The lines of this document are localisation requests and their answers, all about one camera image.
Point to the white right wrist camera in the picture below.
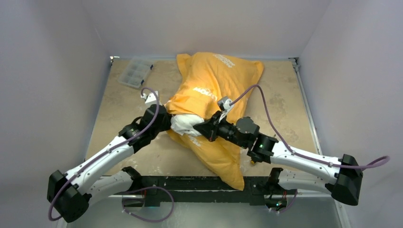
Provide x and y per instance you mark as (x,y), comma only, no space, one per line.
(225,104)

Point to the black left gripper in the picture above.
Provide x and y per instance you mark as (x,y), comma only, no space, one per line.
(167,124)

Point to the clear plastic organizer box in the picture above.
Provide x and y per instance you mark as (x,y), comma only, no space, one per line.
(136,72)

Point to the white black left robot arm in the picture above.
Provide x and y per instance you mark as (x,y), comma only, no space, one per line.
(72,192)

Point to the aluminium frame rail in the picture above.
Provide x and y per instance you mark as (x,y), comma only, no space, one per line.
(295,63)

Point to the white pillow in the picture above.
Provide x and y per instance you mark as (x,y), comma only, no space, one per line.
(183,124)

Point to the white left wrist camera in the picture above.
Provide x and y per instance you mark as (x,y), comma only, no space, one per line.
(150,99)

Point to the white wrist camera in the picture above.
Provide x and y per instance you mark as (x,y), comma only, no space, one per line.
(150,99)
(225,104)

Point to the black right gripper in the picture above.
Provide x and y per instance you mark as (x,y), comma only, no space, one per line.
(213,128)

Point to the orange Mickey Mouse pillowcase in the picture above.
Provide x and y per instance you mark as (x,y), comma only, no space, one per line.
(206,78)

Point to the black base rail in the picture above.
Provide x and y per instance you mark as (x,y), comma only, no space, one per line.
(194,189)

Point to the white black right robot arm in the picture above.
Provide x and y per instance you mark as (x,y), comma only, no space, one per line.
(341,178)

